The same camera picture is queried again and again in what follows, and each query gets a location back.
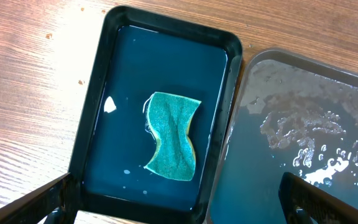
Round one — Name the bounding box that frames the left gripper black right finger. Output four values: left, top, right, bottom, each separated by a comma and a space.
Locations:
278, 172, 358, 224

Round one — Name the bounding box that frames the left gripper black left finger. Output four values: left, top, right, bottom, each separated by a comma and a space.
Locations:
0, 173, 80, 224

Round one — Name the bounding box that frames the green yellow sponge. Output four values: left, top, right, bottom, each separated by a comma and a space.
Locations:
144, 91, 201, 181

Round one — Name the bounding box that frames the dark grey serving tray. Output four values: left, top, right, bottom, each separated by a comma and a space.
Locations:
206, 49, 358, 223

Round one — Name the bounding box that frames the black water tub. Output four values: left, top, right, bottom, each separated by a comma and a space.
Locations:
69, 6, 242, 223

